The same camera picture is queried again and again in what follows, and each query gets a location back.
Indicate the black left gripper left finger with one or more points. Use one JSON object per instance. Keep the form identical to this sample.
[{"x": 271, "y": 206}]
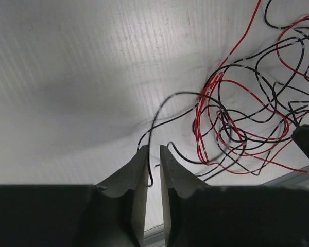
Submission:
[{"x": 122, "y": 199}]

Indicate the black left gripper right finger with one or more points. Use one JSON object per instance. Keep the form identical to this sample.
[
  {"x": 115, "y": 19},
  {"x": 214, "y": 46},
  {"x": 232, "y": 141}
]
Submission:
[{"x": 182, "y": 193}]

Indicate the aluminium mounting rail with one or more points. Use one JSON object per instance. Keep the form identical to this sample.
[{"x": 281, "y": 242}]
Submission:
[{"x": 275, "y": 213}]

